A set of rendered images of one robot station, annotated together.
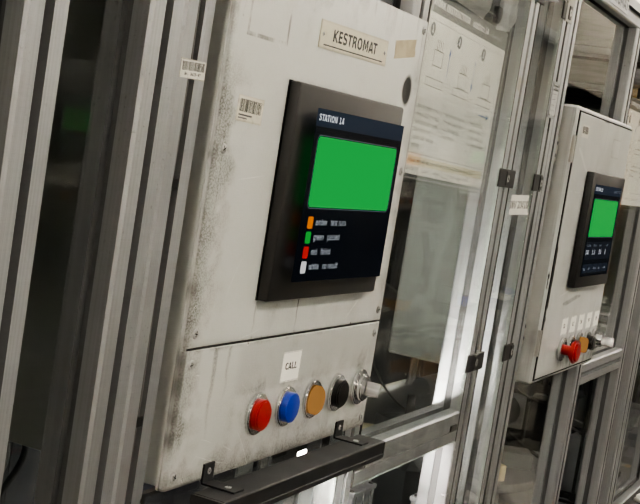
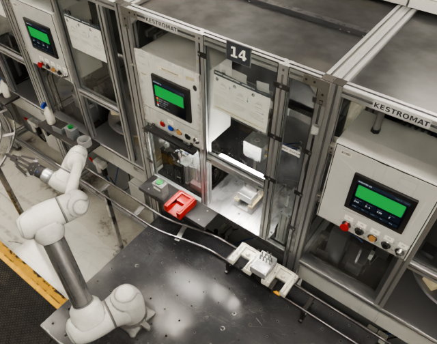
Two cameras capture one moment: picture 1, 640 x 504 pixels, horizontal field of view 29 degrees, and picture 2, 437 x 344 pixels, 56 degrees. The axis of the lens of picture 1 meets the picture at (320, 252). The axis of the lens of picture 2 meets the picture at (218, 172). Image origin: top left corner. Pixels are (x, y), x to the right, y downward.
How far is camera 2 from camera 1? 274 cm
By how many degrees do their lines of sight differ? 95
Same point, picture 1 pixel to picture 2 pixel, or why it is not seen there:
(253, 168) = (147, 83)
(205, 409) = (149, 115)
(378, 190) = (178, 102)
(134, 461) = (141, 113)
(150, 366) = (139, 102)
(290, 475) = (161, 135)
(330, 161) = (159, 90)
